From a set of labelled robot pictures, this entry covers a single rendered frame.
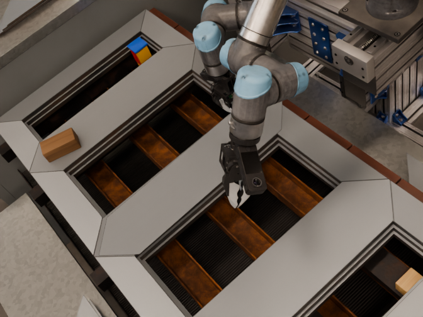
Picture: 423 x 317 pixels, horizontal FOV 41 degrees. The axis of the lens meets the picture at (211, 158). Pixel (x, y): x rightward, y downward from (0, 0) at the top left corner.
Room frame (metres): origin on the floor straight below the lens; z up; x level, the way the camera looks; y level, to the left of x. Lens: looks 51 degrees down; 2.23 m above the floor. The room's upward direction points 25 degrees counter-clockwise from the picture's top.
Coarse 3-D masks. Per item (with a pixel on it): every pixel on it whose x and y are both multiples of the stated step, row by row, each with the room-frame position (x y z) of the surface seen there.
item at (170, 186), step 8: (168, 168) 1.13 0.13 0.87; (160, 176) 1.11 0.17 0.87; (168, 176) 1.10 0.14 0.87; (176, 176) 1.08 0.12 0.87; (152, 184) 1.09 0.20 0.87; (160, 184) 1.08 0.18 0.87; (168, 184) 1.07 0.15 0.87; (176, 184) 1.05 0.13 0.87; (184, 184) 1.04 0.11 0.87; (160, 192) 1.05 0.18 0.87; (168, 192) 1.04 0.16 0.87; (176, 192) 1.03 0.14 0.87; (184, 192) 1.01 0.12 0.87; (192, 192) 1.00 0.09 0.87; (168, 200) 1.01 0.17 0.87; (176, 200) 1.00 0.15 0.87; (184, 200) 0.99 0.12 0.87; (192, 200) 0.98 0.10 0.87; (200, 200) 0.96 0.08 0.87; (176, 208) 0.97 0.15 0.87; (184, 208) 0.96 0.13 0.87
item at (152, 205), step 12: (144, 192) 1.08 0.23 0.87; (156, 192) 1.06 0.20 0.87; (144, 204) 1.04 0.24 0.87; (156, 204) 1.02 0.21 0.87; (168, 204) 1.00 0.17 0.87; (144, 216) 1.00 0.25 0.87; (156, 216) 0.98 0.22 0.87; (168, 216) 0.96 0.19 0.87; (180, 216) 0.94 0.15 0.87; (156, 228) 0.94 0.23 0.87; (168, 228) 0.92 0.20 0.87
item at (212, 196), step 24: (120, 48) 1.77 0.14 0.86; (96, 72) 1.72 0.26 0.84; (192, 72) 1.49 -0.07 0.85; (72, 96) 1.68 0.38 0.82; (168, 96) 1.44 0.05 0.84; (24, 120) 1.63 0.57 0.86; (144, 120) 1.40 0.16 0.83; (96, 144) 1.35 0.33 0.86; (288, 144) 1.03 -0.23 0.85; (72, 168) 1.31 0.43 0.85; (312, 168) 0.92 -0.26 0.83; (216, 192) 0.98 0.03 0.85; (192, 216) 0.95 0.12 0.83; (168, 240) 0.91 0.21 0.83; (384, 240) 0.63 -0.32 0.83; (408, 240) 0.60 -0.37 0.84; (144, 264) 0.86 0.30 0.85; (360, 264) 0.59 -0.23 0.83; (168, 288) 0.76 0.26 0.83; (336, 288) 0.56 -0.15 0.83; (312, 312) 0.53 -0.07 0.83
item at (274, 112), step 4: (268, 108) 1.18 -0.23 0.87; (272, 108) 1.17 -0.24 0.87; (276, 108) 1.16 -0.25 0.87; (280, 108) 1.16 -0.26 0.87; (268, 112) 1.16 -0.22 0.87; (272, 112) 1.16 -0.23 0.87; (276, 112) 1.15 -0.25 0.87; (280, 112) 1.14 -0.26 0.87; (268, 116) 1.15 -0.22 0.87; (272, 116) 1.14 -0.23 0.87; (276, 116) 1.13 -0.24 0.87; (280, 116) 1.13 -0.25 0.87; (268, 120) 1.13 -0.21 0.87; (272, 120) 1.13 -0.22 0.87; (276, 120) 1.12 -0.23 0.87; (280, 120) 1.11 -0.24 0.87; (276, 124) 1.10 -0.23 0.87; (280, 124) 1.10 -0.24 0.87; (280, 128) 1.08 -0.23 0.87
